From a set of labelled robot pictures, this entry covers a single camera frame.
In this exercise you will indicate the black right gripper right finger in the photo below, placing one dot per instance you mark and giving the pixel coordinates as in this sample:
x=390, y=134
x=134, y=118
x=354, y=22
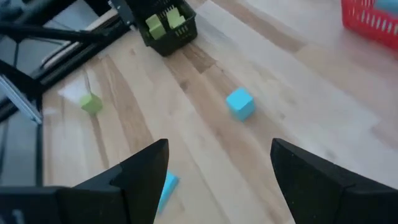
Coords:
x=311, y=186

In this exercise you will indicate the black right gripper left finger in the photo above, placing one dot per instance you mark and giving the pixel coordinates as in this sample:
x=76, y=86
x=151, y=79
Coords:
x=133, y=193

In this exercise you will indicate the black plastic basket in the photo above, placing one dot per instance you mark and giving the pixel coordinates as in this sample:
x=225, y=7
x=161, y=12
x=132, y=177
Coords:
x=174, y=43

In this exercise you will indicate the red plastic basket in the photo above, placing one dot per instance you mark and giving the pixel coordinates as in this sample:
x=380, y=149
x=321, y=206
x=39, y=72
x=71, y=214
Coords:
x=367, y=21

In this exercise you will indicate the black aluminium frame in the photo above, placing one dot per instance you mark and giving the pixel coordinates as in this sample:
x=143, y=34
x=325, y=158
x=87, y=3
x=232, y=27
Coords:
x=18, y=31

